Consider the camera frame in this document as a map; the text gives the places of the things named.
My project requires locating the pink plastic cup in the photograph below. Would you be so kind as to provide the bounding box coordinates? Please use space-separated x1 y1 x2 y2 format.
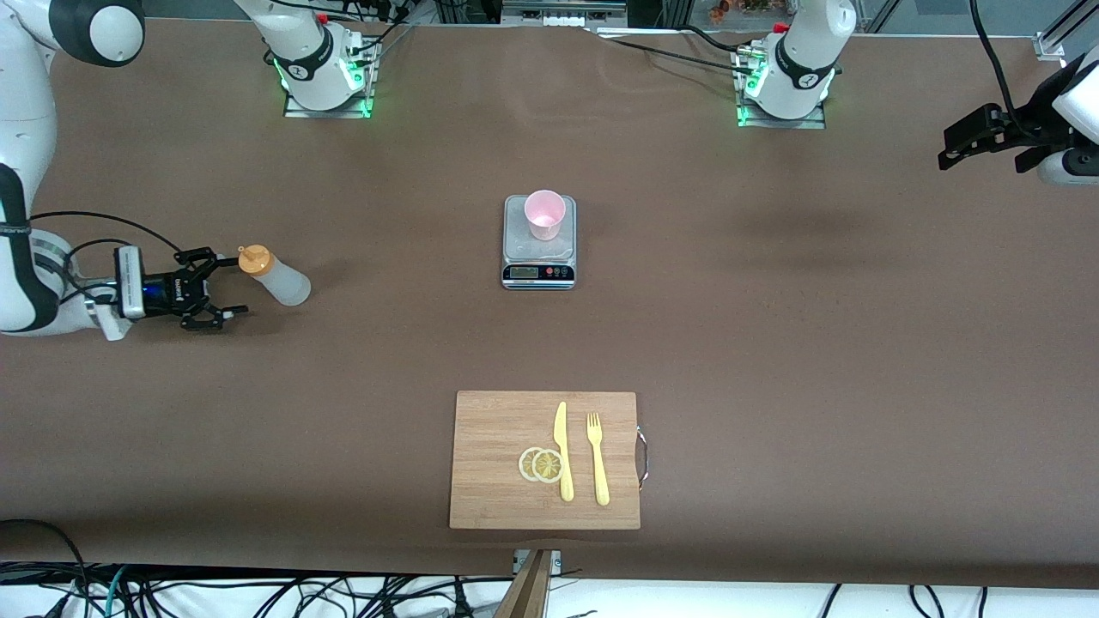
525 190 568 242

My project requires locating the yellow plastic fork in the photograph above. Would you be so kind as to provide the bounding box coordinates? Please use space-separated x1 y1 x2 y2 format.
586 412 610 506

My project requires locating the teal floor cable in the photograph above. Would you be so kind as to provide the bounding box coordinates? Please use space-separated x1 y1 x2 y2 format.
101 565 130 618

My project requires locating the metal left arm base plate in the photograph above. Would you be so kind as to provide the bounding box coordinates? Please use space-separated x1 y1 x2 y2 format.
734 43 828 130

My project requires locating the silver digital kitchen scale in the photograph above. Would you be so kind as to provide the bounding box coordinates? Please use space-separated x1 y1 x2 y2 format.
501 195 577 291

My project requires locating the black looped floor cable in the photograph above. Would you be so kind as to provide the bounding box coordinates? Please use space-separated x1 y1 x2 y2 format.
0 518 91 618

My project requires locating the grey power strip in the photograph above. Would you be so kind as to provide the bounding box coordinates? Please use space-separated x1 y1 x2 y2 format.
502 0 628 31

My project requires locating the wooden cutting board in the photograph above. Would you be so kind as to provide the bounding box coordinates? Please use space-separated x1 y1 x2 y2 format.
449 391 649 530

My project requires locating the long black base cable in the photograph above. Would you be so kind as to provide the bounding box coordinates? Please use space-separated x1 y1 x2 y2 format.
592 33 756 78

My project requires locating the clear squeeze bottle orange cap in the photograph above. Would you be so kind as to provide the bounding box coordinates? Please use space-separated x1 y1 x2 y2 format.
238 244 312 307

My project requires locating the yellow plastic knife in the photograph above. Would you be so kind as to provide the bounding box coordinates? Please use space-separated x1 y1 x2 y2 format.
554 402 574 503

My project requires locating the brown table cover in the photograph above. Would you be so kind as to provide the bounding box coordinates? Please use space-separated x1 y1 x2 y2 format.
0 15 1099 590

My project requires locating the aluminium frame bracket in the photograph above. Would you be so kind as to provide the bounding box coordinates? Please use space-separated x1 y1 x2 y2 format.
1035 0 1099 59

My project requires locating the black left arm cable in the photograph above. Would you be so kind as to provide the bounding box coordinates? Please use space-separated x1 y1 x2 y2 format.
970 0 1023 117

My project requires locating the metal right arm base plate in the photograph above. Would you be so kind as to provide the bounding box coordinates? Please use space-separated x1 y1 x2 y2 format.
283 39 376 119

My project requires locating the short black base cable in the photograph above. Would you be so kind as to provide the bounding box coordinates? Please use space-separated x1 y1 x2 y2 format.
683 24 750 54

